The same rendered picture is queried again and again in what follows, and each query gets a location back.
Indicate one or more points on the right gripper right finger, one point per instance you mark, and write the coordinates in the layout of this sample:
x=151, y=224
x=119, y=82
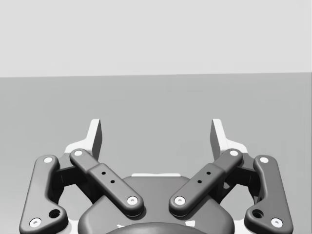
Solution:
x=200, y=181

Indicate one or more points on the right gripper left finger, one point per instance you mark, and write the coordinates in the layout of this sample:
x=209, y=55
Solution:
x=112, y=181

